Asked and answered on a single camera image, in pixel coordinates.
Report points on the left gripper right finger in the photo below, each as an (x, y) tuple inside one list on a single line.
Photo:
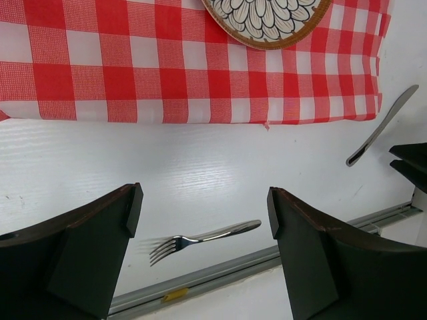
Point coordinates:
[(336, 271)]

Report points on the red white checkered cloth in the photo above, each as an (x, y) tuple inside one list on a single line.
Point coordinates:
[(171, 62)]

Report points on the yellow tag on rail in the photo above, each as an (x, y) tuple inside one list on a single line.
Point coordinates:
[(174, 295)]

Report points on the floral patterned plate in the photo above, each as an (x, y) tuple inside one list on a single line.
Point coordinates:
[(267, 24)]

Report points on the silver knife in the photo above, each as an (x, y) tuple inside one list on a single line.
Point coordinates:
[(397, 105)]

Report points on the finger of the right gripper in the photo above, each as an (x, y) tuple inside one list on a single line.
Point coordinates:
[(415, 176), (409, 151)]

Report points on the aluminium rail front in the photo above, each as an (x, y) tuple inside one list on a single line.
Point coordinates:
[(150, 299)]

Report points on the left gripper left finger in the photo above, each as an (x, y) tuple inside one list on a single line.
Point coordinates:
[(67, 267)]

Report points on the silver fork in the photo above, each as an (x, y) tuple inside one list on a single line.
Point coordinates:
[(177, 243)]

